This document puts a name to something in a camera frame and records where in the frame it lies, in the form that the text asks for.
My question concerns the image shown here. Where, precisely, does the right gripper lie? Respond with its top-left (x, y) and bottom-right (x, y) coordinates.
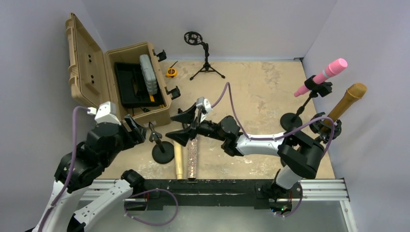
top-left (166, 103), bottom-right (226, 146)

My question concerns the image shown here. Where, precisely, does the glitter microphone with grey head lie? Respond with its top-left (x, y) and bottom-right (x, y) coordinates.
top-left (187, 137), bottom-right (198, 179)

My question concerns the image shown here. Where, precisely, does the cream beige microphone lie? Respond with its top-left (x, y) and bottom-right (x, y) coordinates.
top-left (174, 141), bottom-right (184, 180)

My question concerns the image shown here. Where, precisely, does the black round-base mic stand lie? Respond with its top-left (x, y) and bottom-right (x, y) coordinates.
top-left (148, 122), bottom-right (175, 164)

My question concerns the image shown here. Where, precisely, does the black tripod mic stand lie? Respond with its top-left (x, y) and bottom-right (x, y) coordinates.
top-left (184, 31), bottom-right (225, 81)

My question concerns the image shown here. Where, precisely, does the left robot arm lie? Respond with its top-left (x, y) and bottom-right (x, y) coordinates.
top-left (31, 115), bottom-right (146, 232)

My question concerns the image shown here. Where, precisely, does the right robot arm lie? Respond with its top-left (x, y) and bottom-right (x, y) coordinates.
top-left (166, 105), bottom-right (324, 197)

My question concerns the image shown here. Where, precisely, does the pink mic round-base stand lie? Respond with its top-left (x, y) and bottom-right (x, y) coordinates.
top-left (280, 75), bottom-right (333, 130)

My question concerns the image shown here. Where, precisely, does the pink microphone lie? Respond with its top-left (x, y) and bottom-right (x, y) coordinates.
top-left (293, 58), bottom-right (348, 97)

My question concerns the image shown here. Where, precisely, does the gold microphone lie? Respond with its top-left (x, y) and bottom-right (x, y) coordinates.
top-left (327, 83), bottom-right (367, 122)

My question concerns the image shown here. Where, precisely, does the black tray in case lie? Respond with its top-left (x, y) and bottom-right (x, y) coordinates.
top-left (114, 62), bottom-right (164, 109)

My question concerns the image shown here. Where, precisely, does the yellow tape measure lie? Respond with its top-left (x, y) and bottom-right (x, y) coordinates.
top-left (166, 61), bottom-right (178, 78)

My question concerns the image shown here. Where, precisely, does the grey plastic tool case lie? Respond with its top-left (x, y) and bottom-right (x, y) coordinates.
top-left (139, 54), bottom-right (158, 95)

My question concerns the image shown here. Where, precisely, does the tan hard equipment case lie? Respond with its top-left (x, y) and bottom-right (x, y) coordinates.
top-left (65, 13), bottom-right (172, 127)

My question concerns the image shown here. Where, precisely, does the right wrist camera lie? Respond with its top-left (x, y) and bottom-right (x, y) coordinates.
top-left (196, 97), bottom-right (212, 115)

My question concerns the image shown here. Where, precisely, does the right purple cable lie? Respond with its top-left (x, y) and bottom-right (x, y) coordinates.
top-left (210, 82), bottom-right (336, 154)

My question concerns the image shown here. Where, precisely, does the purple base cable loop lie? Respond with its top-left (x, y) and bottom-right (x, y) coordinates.
top-left (123, 187), bottom-right (180, 227)

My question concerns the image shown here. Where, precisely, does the gold mic shock-mount stand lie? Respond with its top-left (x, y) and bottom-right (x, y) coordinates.
top-left (309, 119), bottom-right (342, 144)

